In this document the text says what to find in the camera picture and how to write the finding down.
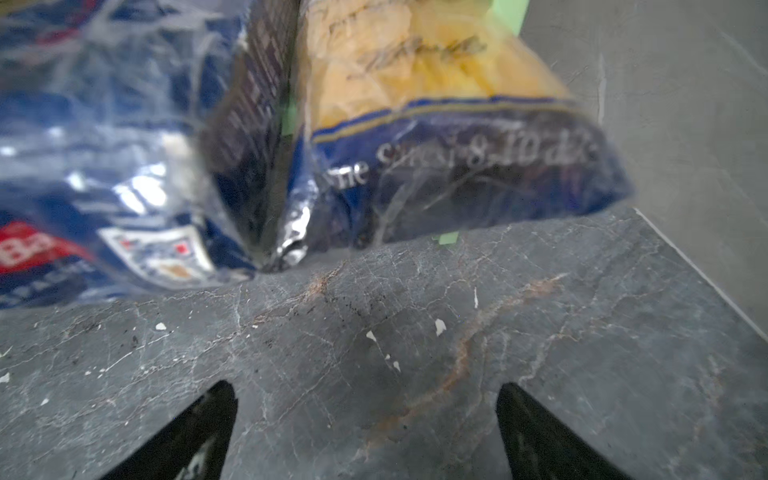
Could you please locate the black penne pasta bag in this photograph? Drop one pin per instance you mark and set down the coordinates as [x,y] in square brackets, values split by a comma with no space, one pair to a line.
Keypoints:
[138,140]

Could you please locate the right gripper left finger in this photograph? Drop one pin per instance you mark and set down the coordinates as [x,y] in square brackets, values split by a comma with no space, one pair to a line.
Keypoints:
[193,445]

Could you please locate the green two-tier shelf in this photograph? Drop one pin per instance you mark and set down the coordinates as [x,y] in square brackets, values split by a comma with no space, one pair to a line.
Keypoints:
[511,13]

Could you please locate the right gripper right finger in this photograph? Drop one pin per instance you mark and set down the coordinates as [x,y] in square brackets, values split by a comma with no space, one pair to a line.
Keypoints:
[538,445]

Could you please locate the blue orecchiette pasta bag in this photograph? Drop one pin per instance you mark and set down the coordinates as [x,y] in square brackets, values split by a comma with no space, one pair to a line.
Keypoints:
[421,118]

